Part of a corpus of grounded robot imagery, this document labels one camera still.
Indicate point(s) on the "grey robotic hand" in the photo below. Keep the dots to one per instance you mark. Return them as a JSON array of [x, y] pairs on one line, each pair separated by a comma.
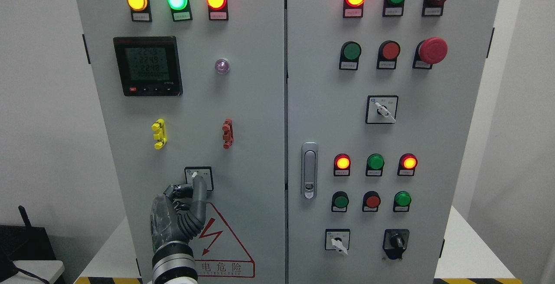
[[179, 214]]

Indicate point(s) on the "rotary selector switch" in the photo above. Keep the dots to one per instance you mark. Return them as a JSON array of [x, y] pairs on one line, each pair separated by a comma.
[[204, 171]]

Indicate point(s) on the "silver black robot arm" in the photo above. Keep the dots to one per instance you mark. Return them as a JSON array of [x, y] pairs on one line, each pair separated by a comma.
[[173, 263]]

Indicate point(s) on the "green lit indicator light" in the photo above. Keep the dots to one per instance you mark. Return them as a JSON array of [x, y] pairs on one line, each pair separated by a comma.
[[180, 9]]

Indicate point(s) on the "yellow indicator light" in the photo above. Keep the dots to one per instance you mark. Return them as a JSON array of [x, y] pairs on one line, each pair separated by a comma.
[[140, 10]]

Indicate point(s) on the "red electric hazard sticker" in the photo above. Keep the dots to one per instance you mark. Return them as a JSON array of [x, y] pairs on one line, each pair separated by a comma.
[[218, 251]]

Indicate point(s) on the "yellow terminal connector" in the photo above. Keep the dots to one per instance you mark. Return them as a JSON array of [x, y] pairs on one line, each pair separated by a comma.
[[158, 127]]

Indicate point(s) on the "red terminal connector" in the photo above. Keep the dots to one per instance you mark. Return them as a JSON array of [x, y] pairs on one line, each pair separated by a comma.
[[228, 133]]

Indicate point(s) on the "white table at left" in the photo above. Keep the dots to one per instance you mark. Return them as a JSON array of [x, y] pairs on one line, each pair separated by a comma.
[[48, 270]]

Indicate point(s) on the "grey left cabinet door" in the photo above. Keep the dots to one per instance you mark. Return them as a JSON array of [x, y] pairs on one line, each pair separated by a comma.
[[249, 177]]

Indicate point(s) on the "grey cabinet door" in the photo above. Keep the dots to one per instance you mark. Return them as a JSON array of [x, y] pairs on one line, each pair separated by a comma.
[[328, 106], [249, 177]]

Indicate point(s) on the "black digital power meter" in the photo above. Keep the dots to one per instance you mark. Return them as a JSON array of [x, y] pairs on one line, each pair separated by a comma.
[[148, 65]]

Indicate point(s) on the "small purple indicator lamp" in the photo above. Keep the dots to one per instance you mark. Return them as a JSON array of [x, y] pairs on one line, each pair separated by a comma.
[[222, 66]]

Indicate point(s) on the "black box with antenna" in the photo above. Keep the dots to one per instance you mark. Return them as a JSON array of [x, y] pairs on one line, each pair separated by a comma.
[[23, 242]]

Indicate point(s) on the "green push button lower left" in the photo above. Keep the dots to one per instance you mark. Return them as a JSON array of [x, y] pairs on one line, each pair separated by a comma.
[[339, 202]]

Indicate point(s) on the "green push button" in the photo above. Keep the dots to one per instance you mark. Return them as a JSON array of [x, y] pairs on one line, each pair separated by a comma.
[[349, 56], [402, 201], [339, 202]]

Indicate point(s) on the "red lit indicator lower left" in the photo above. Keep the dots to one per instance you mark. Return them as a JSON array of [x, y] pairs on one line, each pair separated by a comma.
[[342, 164]]

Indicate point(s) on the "red push button lower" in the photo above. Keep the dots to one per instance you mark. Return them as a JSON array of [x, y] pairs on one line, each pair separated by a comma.
[[371, 202]]

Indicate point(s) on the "red push button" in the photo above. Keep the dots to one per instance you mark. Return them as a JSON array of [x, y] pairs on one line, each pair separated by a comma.
[[371, 202], [387, 55]]

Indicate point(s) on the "green indicator lower middle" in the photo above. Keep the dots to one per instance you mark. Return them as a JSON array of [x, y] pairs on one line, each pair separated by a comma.
[[374, 165]]

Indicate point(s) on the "red lit indicator light left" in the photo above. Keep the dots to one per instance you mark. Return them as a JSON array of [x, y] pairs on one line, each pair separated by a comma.
[[218, 10]]

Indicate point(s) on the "green push button lower right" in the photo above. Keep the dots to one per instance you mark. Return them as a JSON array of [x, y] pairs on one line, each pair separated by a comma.
[[402, 201]]

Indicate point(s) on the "red lit indicator lower right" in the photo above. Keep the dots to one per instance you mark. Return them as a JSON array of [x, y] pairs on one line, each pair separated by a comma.
[[407, 165]]

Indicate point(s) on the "green push button upper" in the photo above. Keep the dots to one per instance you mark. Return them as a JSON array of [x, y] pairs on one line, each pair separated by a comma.
[[349, 56]]

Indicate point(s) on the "grey right cabinet door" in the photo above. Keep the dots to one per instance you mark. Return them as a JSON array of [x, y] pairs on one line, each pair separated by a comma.
[[328, 106]]

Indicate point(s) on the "red push button upper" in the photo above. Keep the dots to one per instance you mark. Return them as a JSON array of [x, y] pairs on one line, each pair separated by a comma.
[[387, 55]]

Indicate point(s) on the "red lit indicator top right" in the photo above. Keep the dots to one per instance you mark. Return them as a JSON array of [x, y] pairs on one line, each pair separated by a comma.
[[353, 9]]

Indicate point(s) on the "red emergency stop button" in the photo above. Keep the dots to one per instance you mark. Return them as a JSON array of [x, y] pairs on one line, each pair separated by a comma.
[[429, 52]]

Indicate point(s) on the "green indicator top right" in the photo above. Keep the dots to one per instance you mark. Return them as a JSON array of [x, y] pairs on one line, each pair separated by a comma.
[[393, 8]]

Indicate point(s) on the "silver door handle lock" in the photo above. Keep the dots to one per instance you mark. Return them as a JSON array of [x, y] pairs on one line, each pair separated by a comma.
[[309, 167]]

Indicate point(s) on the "lower white selector switch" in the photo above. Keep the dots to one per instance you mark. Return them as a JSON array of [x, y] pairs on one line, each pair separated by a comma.
[[337, 240]]

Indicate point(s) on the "black knob selector switch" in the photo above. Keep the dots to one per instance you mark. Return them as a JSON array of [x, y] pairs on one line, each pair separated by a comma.
[[395, 243]]

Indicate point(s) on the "upper right selector switch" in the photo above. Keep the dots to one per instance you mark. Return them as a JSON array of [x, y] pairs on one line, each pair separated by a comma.
[[381, 109]]

